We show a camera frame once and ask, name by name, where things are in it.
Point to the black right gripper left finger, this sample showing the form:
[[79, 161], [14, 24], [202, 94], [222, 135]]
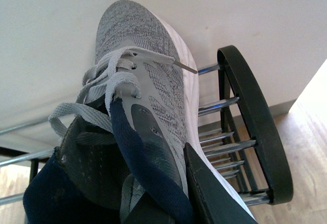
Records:
[[93, 161]]

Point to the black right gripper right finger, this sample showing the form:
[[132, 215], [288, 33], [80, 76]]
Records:
[[210, 200]]

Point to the grey sneaker navy lining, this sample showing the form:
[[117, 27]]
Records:
[[143, 88]]

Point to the black metal shoe rack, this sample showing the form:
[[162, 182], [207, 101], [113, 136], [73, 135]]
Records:
[[246, 146]]

